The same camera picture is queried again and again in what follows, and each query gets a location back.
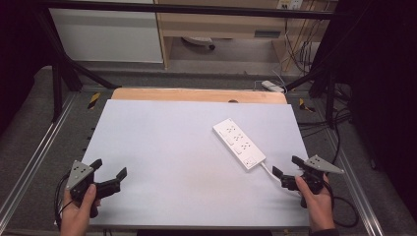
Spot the wooden table board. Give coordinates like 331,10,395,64
110,87,288,105

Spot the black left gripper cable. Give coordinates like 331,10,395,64
53,171,75,231

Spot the aluminium rail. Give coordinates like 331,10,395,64
323,124,386,236
0,91,80,224

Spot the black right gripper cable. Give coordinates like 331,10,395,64
322,181,360,229

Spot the person's right hand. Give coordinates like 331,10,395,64
294,174,336,232

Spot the black metal frame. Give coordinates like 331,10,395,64
30,0,358,130

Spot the light wooden desk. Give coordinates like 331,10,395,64
153,0,338,72

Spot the person's left hand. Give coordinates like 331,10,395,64
60,183,101,231

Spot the white wall socket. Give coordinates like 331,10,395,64
276,0,304,11

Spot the bundle of black cables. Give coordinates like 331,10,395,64
284,0,328,75

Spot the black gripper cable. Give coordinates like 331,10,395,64
53,171,75,231
322,181,360,229

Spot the white power strip cable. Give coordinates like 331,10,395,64
260,162,302,199

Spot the small white floor power strip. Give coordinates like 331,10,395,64
261,80,286,94

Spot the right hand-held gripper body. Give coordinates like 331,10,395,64
295,153,346,209

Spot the white cabinet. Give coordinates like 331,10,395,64
48,0,164,64

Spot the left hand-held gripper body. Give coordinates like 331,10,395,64
65,159,99,219

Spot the office chair base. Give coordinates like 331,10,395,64
181,35,216,51

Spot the yellow black tape strip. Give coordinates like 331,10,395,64
298,97,317,113
87,91,101,110

